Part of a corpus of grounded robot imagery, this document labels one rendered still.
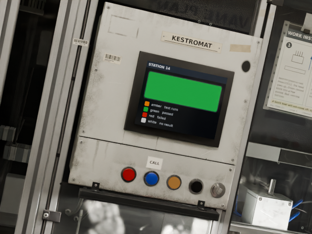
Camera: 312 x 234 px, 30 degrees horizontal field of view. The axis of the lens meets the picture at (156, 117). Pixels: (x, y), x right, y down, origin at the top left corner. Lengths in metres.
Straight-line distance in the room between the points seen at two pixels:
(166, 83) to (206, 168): 0.25
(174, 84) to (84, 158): 0.29
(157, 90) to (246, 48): 0.26
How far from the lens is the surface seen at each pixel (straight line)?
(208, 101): 1.48
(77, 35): 1.46
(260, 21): 1.55
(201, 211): 1.50
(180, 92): 1.46
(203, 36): 1.50
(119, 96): 1.46
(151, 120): 1.45
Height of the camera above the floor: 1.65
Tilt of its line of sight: 3 degrees down
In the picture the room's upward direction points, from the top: 12 degrees clockwise
